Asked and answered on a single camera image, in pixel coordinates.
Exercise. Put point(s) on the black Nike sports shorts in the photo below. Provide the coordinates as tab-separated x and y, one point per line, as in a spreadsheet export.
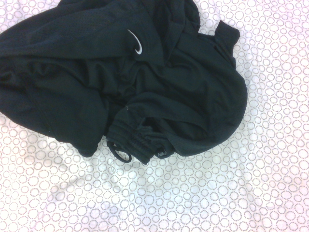
169	91

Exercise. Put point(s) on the white circle-patterned bed cover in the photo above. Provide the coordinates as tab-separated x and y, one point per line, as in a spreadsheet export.
217	193

